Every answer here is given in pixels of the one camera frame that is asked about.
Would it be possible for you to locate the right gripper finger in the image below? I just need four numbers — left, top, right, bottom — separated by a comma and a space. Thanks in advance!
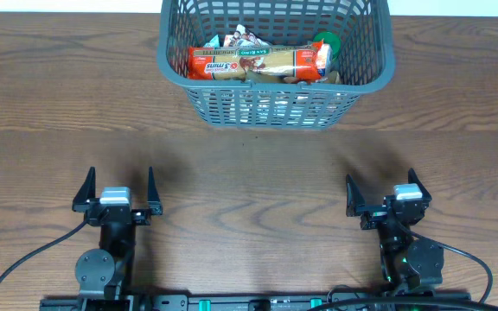
346, 175, 366, 217
407, 168, 432, 203

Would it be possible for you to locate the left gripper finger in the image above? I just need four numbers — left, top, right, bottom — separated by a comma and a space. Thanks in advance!
147, 167, 163, 215
72, 167, 96, 213

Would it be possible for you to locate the gold foil bag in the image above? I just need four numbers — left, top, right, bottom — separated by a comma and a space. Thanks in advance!
246, 71, 342, 85

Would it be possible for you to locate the red spaghetti packet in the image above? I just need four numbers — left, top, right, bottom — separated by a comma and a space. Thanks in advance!
188, 41, 332, 80

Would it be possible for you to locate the green lid jar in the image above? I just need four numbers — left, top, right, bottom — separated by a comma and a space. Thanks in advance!
313, 31, 342, 60

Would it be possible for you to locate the white brown snack pouch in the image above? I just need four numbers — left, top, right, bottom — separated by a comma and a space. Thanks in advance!
223, 24, 271, 48

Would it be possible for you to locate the teal white small packet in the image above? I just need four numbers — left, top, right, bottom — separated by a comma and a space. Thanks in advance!
203, 35, 220, 48

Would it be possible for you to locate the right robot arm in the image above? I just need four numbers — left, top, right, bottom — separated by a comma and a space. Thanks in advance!
346, 169, 444, 295

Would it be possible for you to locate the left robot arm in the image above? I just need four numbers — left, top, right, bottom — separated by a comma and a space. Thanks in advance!
72, 167, 163, 300

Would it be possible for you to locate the grey plastic basket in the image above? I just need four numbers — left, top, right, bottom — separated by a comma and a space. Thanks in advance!
157, 0, 395, 129

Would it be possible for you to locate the right black cable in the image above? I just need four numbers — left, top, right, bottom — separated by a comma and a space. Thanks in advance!
398, 219, 494, 304

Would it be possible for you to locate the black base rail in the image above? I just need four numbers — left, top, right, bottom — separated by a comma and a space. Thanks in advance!
39, 292, 473, 311

